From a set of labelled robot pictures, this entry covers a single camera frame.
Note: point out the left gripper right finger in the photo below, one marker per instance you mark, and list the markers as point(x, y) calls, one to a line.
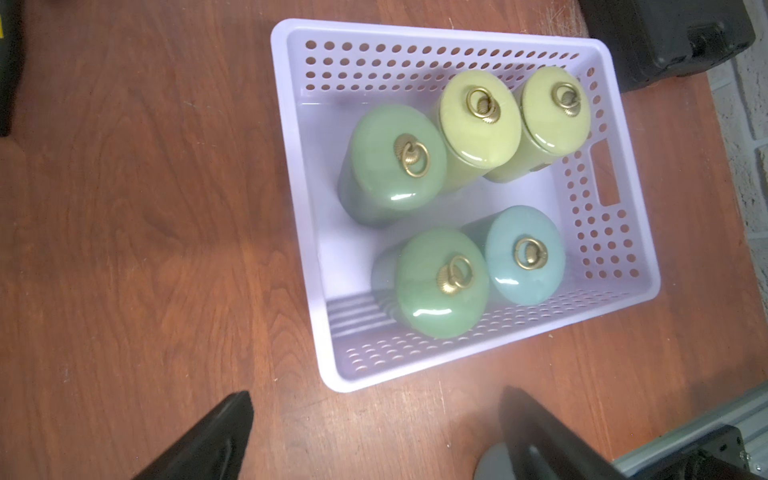
point(540, 446)

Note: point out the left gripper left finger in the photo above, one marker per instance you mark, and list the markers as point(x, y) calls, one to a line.
point(214, 448)

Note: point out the blue-grey canister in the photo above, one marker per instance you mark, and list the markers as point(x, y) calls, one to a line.
point(524, 253)

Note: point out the dark green canister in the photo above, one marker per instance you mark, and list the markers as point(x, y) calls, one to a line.
point(396, 163)
point(435, 283)

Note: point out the lilac perforated plastic basket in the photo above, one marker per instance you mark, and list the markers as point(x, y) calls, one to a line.
point(330, 74)

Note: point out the yellow-green canister back right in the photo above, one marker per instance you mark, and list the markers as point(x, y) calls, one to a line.
point(555, 119)

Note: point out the yellow-green canister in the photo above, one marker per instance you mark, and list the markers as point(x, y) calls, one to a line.
point(481, 125)
point(555, 119)

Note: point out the yellow-green canister back middle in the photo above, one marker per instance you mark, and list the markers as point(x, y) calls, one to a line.
point(481, 125)

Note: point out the black plastic tool case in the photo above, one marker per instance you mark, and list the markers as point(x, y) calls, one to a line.
point(651, 40)

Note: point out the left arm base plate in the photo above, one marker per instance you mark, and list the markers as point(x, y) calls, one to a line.
point(717, 455)

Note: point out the aluminium front rail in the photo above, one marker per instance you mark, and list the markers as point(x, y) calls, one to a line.
point(748, 413)

